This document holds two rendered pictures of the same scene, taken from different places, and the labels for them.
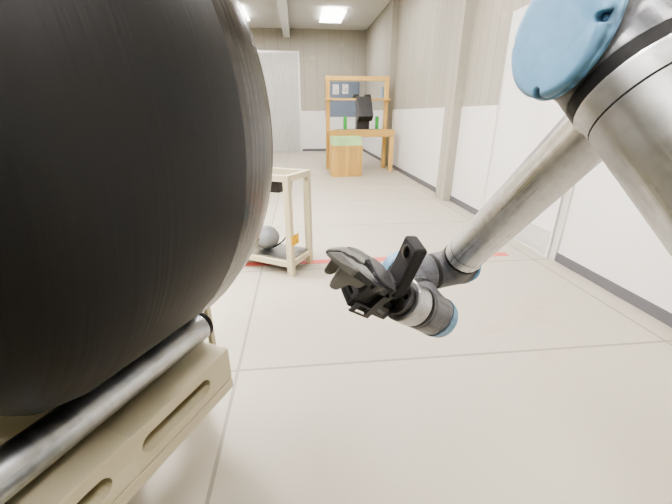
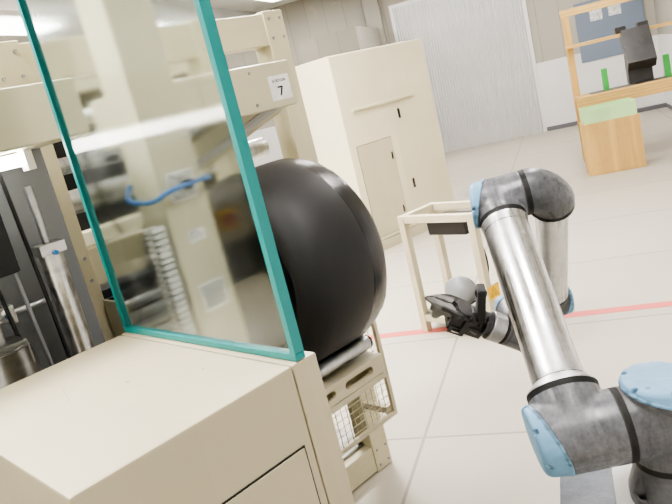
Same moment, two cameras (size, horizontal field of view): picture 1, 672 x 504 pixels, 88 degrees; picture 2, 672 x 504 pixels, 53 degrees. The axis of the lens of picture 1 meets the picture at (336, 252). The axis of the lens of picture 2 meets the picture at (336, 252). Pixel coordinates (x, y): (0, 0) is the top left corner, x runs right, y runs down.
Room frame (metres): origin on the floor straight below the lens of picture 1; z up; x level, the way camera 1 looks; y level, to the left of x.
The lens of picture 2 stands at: (-1.29, -0.63, 1.63)
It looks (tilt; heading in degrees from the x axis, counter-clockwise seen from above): 13 degrees down; 27
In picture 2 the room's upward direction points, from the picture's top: 14 degrees counter-clockwise
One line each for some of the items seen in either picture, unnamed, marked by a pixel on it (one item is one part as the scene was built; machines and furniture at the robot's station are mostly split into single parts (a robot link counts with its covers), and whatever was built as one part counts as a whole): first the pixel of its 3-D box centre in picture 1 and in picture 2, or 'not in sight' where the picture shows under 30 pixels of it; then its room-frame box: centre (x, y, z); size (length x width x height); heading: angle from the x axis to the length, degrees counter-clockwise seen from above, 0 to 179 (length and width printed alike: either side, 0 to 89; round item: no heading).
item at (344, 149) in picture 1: (361, 125); (635, 77); (7.90, -0.54, 0.99); 1.46 x 1.31 x 1.97; 96
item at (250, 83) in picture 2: not in sight; (200, 102); (0.58, 0.64, 1.71); 0.61 x 0.25 x 0.15; 159
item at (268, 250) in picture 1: (270, 219); (462, 267); (2.76, 0.54, 0.40); 0.60 x 0.35 x 0.80; 66
